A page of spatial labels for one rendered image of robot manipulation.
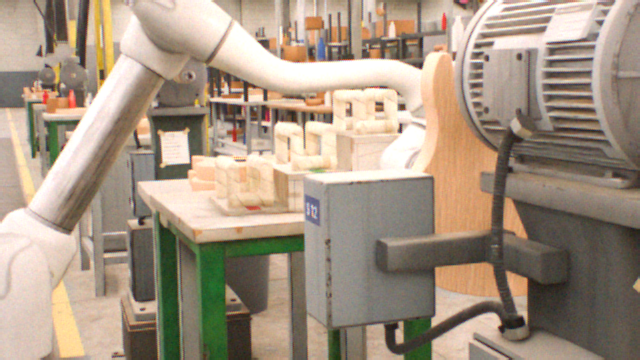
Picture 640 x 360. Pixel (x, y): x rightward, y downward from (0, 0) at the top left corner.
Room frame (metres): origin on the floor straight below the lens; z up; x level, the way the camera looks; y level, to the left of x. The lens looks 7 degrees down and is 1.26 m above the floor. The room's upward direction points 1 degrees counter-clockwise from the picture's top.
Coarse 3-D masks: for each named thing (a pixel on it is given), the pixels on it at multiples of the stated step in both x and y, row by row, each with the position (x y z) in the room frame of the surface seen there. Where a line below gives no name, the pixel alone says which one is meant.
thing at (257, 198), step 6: (258, 192) 2.12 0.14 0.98; (264, 192) 2.12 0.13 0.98; (270, 192) 2.12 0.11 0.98; (228, 198) 2.10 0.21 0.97; (234, 198) 2.09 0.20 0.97; (240, 198) 2.09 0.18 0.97; (246, 198) 2.10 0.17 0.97; (252, 198) 2.10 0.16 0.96; (258, 198) 2.10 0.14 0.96; (264, 198) 2.11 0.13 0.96; (270, 198) 2.11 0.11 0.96; (234, 204) 2.09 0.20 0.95; (240, 204) 2.10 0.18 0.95; (246, 204) 2.10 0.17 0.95; (252, 204) 2.11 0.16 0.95; (258, 204) 2.11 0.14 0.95; (264, 204) 2.11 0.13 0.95; (270, 204) 2.12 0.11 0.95
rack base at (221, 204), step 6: (210, 198) 2.30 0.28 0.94; (216, 204) 2.20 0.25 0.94; (222, 204) 2.17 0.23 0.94; (276, 204) 2.15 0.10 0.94; (222, 210) 2.11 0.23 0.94; (228, 210) 2.07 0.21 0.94; (234, 210) 2.07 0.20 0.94; (240, 210) 2.07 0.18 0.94; (246, 210) 2.07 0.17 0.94; (252, 210) 2.07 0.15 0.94; (258, 210) 2.08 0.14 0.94; (264, 210) 2.08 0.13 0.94; (270, 210) 2.09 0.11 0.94; (276, 210) 2.09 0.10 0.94; (282, 210) 2.09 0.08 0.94
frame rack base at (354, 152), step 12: (336, 132) 2.31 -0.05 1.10; (348, 132) 2.31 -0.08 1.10; (336, 144) 2.26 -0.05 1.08; (348, 144) 2.16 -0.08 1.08; (360, 144) 2.15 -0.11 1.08; (372, 144) 2.15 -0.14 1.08; (384, 144) 2.16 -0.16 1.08; (336, 156) 2.26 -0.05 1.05; (348, 156) 2.16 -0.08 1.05; (360, 156) 2.15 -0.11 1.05; (372, 156) 2.15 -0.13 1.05; (348, 168) 2.16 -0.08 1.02; (360, 168) 2.15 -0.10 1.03; (372, 168) 2.15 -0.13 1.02
